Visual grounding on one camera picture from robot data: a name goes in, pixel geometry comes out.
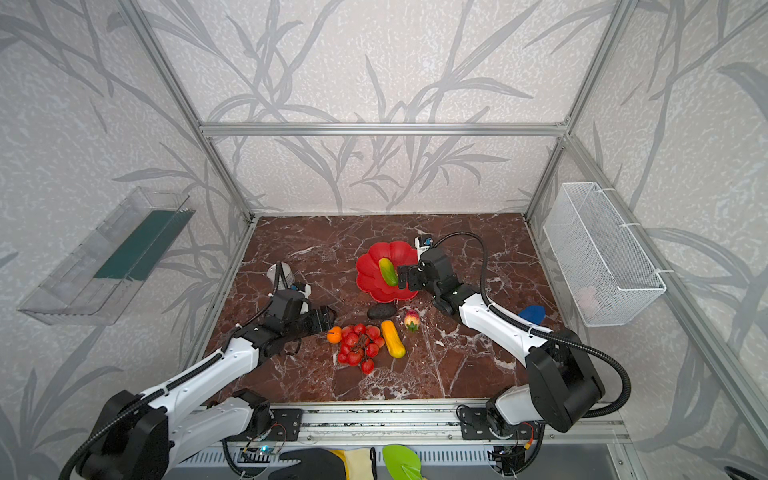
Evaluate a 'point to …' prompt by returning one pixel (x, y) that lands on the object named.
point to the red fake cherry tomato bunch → (359, 344)
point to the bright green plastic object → (402, 462)
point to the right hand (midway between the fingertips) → (413, 256)
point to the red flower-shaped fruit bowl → (370, 279)
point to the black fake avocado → (382, 311)
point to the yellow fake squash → (393, 340)
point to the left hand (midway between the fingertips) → (332, 307)
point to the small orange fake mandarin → (334, 335)
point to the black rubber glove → (315, 464)
